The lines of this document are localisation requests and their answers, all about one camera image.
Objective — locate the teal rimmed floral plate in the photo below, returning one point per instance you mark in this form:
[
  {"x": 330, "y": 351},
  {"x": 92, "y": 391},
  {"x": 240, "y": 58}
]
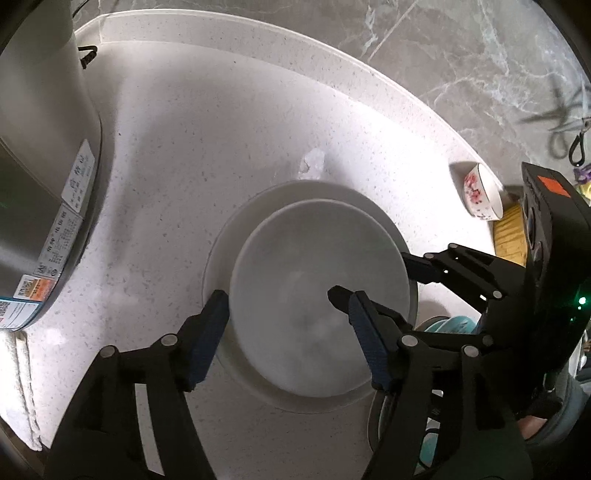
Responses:
[{"x": 450, "y": 325}]

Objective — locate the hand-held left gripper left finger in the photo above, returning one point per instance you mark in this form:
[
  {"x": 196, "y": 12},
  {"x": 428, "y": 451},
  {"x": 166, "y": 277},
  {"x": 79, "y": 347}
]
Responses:
[{"x": 205, "y": 337}]

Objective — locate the plain white plate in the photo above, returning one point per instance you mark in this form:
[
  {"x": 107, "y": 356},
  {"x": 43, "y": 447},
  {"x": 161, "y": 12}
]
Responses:
[{"x": 219, "y": 277}]

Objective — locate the white folded towel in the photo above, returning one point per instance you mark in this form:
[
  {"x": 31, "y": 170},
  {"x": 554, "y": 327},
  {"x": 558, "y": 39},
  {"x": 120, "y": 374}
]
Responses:
[{"x": 23, "y": 392}]

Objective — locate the plain white bowl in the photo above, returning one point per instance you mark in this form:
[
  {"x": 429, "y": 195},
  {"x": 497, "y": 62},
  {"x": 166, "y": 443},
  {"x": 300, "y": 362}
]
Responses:
[{"x": 300, "y": 277}]

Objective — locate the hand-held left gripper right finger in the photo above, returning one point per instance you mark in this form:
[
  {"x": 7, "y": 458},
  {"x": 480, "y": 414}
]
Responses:
[{"x": 369, "y": 341}]

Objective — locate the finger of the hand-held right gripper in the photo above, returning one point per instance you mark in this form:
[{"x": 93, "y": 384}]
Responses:
[
  {"x": 461, "y": 265},
  {"x": 338, "y": 297}
]

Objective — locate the white bowl with pink blossoms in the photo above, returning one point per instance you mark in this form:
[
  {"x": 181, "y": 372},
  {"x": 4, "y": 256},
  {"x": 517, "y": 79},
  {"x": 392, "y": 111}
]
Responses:
[{"x": 478, "y": 194}]

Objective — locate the stainless steel rice cooker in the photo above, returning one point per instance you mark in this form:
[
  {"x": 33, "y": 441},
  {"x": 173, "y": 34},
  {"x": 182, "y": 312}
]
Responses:
[{"x": 37, "y": 184}]

